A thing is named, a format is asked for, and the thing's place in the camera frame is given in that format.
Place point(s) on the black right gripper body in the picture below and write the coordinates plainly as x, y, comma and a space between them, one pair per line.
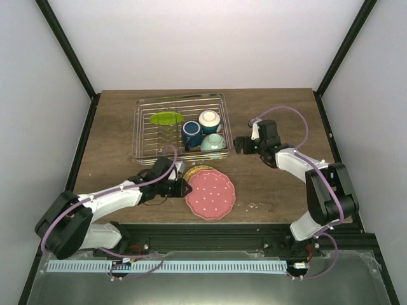
248, 150

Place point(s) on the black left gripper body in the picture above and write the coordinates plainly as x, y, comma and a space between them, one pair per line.
172, 192

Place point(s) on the yellow plate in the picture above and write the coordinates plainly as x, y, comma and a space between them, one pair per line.
195, 169

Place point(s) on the pale green bowl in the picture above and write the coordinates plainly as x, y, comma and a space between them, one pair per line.
213, 142

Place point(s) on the pink scalloped plate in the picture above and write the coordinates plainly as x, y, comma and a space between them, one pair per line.
213, 194

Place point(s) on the white and teal bowl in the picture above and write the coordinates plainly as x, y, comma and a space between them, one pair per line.
210, 122

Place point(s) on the chrome wire dish rack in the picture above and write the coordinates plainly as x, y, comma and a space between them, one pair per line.
150, 139

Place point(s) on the dark blue mug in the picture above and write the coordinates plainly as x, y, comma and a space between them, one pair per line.
191, 135

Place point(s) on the lime green plate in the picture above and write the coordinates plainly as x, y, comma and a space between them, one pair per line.
166, 118

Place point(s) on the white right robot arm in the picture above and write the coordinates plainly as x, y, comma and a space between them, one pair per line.
330, 194

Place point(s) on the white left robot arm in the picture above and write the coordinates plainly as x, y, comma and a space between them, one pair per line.
70, 224

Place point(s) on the light blue slotted strip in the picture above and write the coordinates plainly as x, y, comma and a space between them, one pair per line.
100, 266

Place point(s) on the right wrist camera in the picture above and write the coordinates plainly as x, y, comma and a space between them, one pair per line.
255, 128

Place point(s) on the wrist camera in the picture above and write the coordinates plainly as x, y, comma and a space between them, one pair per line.
180, 166
255, 128

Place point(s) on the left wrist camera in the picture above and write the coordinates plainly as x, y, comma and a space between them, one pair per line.
180, 166

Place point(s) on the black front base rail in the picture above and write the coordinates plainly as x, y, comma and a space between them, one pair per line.
273, 240

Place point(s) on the black right frame post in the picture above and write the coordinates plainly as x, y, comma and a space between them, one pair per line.
355, 28

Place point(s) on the black aluminium frame post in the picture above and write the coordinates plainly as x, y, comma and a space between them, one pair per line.
58, 32

